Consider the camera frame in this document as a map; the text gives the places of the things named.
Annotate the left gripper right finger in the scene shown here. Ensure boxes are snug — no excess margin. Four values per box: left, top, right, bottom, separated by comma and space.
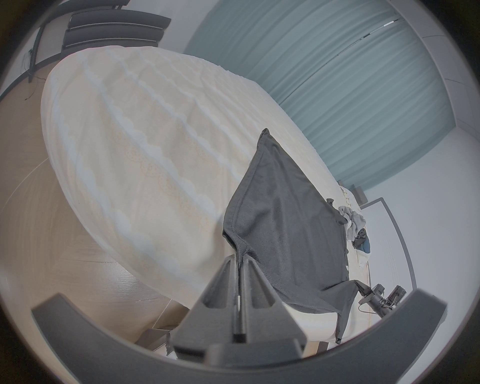
240, 257, 307, 352

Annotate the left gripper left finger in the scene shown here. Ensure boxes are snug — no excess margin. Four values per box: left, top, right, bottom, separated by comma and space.
170, 257, 241, 357

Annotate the black T-shirt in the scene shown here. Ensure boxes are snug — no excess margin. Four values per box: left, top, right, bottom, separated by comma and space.
222, 128, 363, 345

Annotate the grey garment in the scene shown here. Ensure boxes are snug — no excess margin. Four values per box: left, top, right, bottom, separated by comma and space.
337, 205, 367, 241

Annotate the white printed pillow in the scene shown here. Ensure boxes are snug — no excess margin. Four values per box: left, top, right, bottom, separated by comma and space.
339, 185, 361, 207

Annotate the grey bedside table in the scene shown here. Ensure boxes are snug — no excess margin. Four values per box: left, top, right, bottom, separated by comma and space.
337, 180, 370, 205

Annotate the bed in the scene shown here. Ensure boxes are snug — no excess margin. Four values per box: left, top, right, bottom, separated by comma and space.
40, 46, 417, 344

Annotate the blue-green curtain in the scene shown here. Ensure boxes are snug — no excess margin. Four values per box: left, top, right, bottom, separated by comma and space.
184, 0, 403, 105
279, 14, 457, 191

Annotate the black chest of drawers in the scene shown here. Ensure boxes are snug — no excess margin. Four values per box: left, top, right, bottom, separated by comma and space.
62, 9, 172, 49

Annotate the black desk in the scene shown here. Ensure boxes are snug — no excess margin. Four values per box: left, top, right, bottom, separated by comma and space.
28, 0, 132, 84

